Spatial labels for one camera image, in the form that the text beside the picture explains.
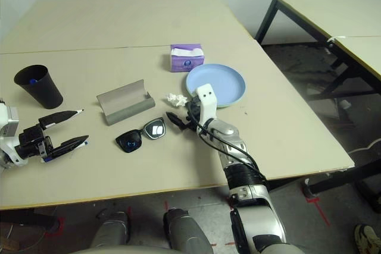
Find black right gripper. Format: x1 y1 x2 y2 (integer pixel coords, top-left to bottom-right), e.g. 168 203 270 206
165 96 204 132

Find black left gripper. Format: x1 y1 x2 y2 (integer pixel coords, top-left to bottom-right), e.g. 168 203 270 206
18 110 89 160

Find white tissue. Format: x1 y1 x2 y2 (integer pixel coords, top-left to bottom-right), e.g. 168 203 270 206
165 93 188 108

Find white marker with blue cap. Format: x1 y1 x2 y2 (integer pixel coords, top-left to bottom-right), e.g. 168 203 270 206
40 140 90 164

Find blue plate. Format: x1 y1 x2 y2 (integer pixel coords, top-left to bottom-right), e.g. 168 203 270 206
185 63 248 110

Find black sunglasses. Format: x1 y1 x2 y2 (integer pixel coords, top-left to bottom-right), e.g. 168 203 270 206
115 117 167 154

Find grey glasses case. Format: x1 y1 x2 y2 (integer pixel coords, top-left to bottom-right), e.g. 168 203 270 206
96 79 156 126

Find black plastic cup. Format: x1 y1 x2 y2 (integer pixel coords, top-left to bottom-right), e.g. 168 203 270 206
13 64 64 109

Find purple tissue pack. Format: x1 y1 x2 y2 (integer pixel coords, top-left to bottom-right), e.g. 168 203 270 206
170 43 205 73

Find grey robot left leg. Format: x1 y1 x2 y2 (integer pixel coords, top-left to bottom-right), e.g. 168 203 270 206
90 211 130 249

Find grey robot leg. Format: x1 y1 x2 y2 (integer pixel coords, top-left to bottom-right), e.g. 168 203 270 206
90 211 130 249
163 208 215 254

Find grey robot right leg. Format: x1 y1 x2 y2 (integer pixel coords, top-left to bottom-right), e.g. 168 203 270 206
163 208 215 254

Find brown wooden piece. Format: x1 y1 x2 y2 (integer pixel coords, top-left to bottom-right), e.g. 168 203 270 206
0 237 20 252

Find grey robot torso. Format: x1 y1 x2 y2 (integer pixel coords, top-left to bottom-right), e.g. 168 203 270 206
71 244 170 254

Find side table with black legs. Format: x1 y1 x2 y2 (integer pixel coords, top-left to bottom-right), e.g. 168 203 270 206
255 0 381 109

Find bystander shoe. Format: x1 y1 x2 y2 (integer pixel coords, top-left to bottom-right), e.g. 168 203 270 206
353 224 381 254

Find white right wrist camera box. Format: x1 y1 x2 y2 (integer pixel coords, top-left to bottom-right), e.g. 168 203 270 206
195 84 220 130

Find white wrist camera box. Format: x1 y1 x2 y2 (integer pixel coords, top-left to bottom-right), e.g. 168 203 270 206
0 98 29 167
195 84 220 130

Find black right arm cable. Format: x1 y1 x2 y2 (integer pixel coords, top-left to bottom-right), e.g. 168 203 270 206
190 108 268 189

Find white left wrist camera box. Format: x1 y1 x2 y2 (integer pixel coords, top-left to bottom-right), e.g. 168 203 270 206
0 98 29 167

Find black table frame foot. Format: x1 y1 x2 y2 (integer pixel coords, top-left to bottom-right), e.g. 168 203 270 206
0 208 59 231
267 161 381 195

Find white cable on floor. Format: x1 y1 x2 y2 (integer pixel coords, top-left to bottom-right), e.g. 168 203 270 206
348 138 381 154

